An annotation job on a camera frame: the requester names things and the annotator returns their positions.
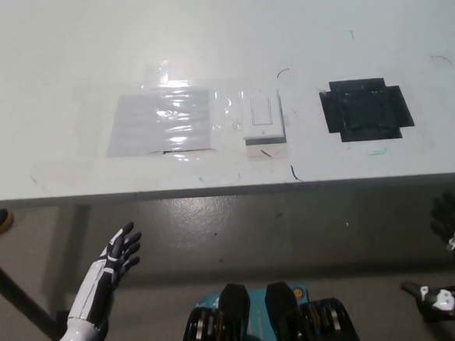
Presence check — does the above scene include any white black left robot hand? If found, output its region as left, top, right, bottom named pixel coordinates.
left=61, top=221, right=150, bottom=341

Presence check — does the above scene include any white rocker light switch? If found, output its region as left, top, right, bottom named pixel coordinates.
left=239, top=89, right=288, bottom=147

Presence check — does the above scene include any black diagonal table leg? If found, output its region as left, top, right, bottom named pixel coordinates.
left=0, top=244, right=67, bottom=341

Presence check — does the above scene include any black tape patch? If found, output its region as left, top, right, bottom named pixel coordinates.
left=317, top=74, right=418, bottom=145

